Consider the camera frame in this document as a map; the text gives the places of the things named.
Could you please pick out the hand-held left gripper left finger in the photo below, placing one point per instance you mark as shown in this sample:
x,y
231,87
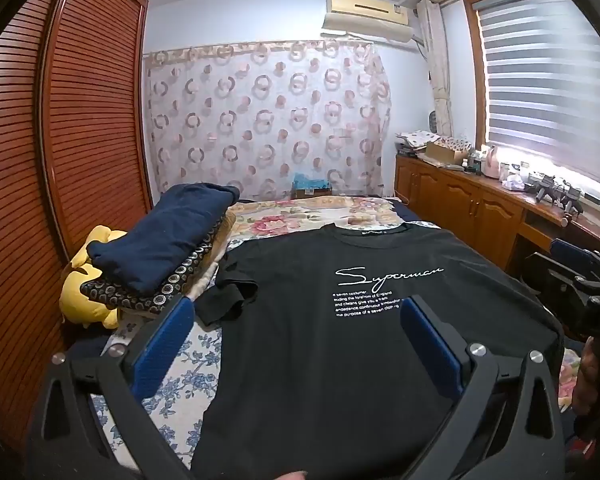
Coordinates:
x,y
162,347

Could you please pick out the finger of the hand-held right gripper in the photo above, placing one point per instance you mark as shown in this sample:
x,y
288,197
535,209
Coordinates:
x,y
555,280
572,252

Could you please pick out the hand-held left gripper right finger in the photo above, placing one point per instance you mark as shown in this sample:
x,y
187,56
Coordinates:
x,y
430,352

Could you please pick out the black printed T-shirt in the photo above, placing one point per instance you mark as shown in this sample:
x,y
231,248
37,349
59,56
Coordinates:
x,y
290,335

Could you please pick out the person's right hand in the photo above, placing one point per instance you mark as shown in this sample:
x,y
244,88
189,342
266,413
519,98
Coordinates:
x,y
587,385

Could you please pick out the blue floral bed sheet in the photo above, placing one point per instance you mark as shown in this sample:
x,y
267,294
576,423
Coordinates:
x,y
180,400

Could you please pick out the dark circle-patterned folded cloth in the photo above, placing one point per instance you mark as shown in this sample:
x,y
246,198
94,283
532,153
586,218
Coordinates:
x,y
172,290

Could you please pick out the black gadget on cabinet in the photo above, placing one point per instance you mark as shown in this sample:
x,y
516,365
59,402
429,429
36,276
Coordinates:
x,y
555,192

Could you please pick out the yellow plush toy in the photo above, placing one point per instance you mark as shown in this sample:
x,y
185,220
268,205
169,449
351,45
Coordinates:
x,y
82,300

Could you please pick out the cream folded quilt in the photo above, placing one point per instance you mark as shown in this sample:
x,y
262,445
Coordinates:
x,y
207,265

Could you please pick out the navy folded cloth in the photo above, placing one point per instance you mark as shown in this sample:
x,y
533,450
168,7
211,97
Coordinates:
x,y
165,240

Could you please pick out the pink jug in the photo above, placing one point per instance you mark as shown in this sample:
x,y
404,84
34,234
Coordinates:
x,y
491,162

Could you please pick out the wooden cabinet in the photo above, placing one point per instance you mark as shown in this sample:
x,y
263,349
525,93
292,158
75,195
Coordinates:
x,y
460,200

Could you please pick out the cardboard box of small bottles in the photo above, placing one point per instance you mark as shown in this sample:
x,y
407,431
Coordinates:
x,y
445,152

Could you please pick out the grey striped window blind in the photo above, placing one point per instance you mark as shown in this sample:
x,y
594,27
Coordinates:
x,y
545,85

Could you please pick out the teal item on box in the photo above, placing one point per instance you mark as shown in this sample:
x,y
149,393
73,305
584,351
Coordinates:
x,y
310,187

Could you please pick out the wooden louvered wardrobe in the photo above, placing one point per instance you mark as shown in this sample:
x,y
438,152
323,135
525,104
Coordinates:
x,y
80,135

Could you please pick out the sheer circle-patterned curtain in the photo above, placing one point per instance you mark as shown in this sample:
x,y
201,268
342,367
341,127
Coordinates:
x,y
255,135

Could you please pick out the beige tied curtain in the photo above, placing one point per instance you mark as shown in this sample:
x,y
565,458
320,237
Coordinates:
x,y
437,60

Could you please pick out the wall air conditioner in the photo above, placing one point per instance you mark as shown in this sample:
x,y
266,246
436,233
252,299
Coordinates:
x,y
365,15

